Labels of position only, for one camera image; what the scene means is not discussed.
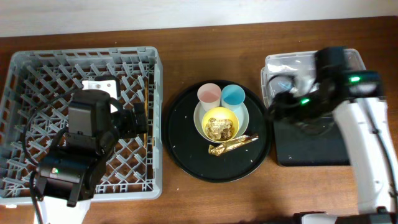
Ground blue plastic cup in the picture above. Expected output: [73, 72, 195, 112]
[221, 85, 246, 110]

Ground yellow plastic bowl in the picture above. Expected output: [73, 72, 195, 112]
[201, 107, 240, 143]

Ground food scraps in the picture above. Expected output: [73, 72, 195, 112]
[205, 118, 234, 141]

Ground pink plastic cup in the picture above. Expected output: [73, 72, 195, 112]
[197, 83, 221, 111]

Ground gold foil wrapper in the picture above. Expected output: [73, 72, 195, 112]
[208, 134, 259, 156]

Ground white napkin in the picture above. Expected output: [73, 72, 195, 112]
[290, 70, 316, 97]

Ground wooden chopstick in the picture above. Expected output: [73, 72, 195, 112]
[144, 80, 149, 150]

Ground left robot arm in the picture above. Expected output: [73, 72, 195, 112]
[29, 90, 148, 223]

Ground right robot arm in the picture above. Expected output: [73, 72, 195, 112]
[262, 47, 397, 223]

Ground grey dishwasher rack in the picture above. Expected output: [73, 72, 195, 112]
[1, 47, 163, 205]

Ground clear plastic bin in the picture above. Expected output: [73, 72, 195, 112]
[262, 47, 382, 117]

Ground black rectangular tray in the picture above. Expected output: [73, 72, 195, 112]
[274, 113, 349, 167]

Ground grey plate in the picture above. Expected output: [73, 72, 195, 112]
[193, 103, 249, 143]

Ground round black tray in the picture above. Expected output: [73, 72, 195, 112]
[162, 82, 273, 183]

